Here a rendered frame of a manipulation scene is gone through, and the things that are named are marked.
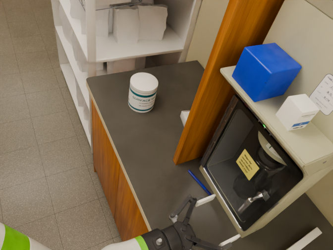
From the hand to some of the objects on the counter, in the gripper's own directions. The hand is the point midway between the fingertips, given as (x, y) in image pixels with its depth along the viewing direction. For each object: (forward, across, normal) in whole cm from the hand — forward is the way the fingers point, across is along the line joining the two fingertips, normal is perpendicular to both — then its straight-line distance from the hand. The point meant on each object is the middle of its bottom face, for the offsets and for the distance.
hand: (222, 217), depth 85 cm
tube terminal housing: (+26, +11, +20) cm, 35 cm away
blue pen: (+10, +20, +20) cm, 31 cm away
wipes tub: (+4, +70, +21) cm, 73 cm away
